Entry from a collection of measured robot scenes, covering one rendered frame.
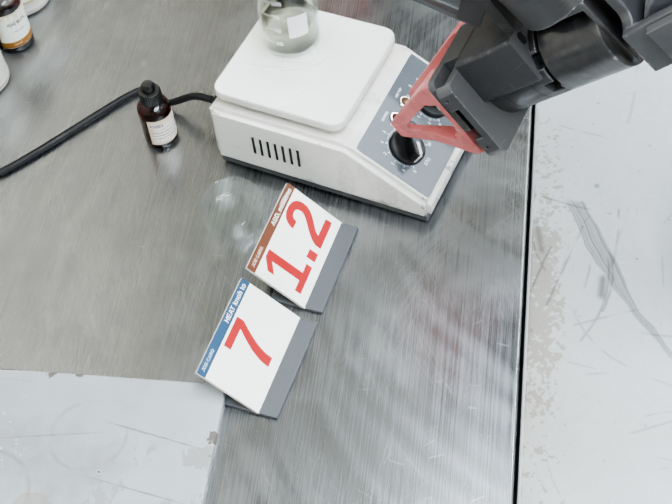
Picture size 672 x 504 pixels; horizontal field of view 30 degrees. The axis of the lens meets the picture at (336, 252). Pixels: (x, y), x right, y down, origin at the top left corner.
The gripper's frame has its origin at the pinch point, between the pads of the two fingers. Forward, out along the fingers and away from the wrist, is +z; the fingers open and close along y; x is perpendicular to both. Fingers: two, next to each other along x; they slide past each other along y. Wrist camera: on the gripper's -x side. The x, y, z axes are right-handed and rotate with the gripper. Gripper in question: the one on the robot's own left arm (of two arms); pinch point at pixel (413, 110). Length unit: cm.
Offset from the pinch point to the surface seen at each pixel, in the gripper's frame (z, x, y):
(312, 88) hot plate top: 10.6, -3.7, -3.4
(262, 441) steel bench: 11.4, 8.7, 23.2
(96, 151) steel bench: 31.1, -9.8, 2.6
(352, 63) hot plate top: 9.1, -2.5, -7.2
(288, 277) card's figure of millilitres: 12.8, 4.3, 10.1
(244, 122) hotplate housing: 15.8, -5.1, 0.1
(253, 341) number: 12.6, 4.4, 16.8
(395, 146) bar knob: 7.0, 3.8, -2.6
